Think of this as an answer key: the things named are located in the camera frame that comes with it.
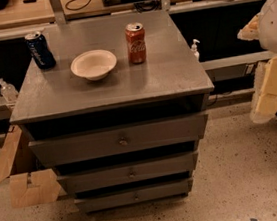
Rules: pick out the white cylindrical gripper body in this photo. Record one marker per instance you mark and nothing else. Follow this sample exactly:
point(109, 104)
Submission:
point(275, 26)

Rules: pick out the grey top drawer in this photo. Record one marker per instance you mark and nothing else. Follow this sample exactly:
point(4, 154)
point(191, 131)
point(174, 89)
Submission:
point(119, 140)

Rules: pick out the grey drawer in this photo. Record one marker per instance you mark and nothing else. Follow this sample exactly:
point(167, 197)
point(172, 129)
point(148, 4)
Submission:
point(119, 140)
point(133, 196)
point(128, 172)

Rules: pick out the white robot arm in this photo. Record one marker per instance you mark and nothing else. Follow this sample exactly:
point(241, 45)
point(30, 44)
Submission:
point(263, 27)

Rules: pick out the grey middle drawer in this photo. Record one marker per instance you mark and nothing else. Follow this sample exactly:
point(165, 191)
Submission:
point(128, 172)

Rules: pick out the grey bottom drawer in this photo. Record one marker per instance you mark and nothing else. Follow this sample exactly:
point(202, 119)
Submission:
point(133, 196)

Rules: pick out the grey drawer cabinet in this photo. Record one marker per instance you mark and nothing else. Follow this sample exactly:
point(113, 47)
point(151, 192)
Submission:
point(169, 84)

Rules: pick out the white pump dispenser bottle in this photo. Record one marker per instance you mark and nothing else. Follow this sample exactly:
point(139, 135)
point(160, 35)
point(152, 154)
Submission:
point(194, 48)

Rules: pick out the red cola can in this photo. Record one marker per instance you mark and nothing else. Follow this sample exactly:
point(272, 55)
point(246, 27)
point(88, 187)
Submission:
point(135, 37)

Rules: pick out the white bowl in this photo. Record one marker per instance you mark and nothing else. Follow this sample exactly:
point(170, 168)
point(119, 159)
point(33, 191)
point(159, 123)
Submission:
point(94, 65)

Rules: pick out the blue soda can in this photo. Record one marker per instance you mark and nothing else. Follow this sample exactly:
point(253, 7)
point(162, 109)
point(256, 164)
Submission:
point(36, 42)

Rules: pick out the wooden background desk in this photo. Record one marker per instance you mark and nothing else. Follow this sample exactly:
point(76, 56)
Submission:
point(21, 13)

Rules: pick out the brown cardboard box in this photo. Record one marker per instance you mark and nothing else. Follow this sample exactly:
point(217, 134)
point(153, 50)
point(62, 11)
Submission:
point(27, 186)

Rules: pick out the clear plastic bottle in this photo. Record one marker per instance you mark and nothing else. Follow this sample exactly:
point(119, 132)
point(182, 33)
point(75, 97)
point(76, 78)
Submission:
point(8, 91)

